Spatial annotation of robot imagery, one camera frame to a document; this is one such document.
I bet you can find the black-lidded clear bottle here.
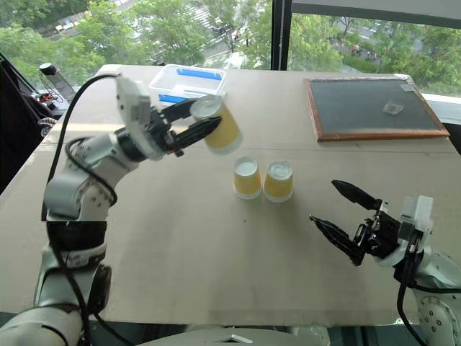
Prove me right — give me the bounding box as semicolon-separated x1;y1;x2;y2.
37;62;74;97

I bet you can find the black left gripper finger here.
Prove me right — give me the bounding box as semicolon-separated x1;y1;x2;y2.
171;116;222;149
160;97;198;124

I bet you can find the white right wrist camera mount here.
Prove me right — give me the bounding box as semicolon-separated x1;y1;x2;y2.
374;195;434;268

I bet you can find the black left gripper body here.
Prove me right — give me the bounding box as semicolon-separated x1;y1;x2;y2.
145;107;185;159

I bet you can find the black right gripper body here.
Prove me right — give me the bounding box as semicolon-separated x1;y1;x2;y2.
354;201;403;260

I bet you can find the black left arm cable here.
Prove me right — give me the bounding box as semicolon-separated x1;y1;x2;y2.
40;73;125;346

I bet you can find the black window frame post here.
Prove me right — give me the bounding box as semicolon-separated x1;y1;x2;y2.
271;0;293;71

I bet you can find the dark hanging cloth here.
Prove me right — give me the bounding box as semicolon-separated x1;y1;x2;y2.
0;51;55;196

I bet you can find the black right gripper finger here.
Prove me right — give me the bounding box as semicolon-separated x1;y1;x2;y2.
308;214;365;267
331;179;383;211

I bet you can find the small clear plastic bag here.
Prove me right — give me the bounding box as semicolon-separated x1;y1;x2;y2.
382;101;404;116

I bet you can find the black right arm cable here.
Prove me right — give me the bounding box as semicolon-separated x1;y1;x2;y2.
396;234;435;346

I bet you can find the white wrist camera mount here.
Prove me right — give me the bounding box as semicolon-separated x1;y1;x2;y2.
374;195;434;268
114;73;171;161

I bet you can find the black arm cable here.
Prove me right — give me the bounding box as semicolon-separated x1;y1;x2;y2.
396;234;435;346
40;73;125;346

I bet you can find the clear box with blue clips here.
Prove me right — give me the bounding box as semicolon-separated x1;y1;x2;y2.
148;63;228;109

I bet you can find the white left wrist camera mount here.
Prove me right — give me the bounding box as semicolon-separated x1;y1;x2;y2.
114;73;171;161

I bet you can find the silver robot torso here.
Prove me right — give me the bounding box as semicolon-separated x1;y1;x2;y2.
136;325;332;346

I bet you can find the wood-framed chalkboard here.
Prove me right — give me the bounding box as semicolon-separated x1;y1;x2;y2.
303;76;451;143

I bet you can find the yellow paper cup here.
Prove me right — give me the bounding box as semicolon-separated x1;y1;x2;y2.
233;156;261;200
189;94;243;156
263;160;295;203

